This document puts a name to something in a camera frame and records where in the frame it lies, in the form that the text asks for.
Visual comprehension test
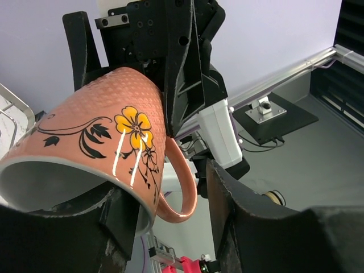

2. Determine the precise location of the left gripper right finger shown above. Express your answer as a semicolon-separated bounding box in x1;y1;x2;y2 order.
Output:
206;160;363;272

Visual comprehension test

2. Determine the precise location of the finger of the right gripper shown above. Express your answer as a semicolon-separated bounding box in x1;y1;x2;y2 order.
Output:
62;11;107;91
163;1;227;137

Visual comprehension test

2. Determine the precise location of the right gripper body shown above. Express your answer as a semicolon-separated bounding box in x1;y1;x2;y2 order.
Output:
95;1;226;82

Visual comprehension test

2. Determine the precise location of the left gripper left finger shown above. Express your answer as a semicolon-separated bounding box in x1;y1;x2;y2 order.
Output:
1;187;139;272

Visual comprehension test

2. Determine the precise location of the pink floral mug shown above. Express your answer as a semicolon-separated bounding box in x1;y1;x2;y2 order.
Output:
1;67;197;235

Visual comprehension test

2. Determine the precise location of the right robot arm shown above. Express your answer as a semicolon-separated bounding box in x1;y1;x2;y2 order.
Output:
62;1;249;197

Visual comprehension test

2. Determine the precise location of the wire dish rack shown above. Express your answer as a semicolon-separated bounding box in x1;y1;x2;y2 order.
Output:
0;84;35;158

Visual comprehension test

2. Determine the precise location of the black tripod base plate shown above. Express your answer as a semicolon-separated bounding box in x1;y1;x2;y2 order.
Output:
233;93;319;145

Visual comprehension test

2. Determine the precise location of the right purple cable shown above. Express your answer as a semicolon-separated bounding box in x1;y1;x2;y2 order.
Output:
311;55;338;71

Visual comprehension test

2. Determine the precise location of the aluminium mounting rail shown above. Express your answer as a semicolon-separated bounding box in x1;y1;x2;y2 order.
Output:
173;44;356;137

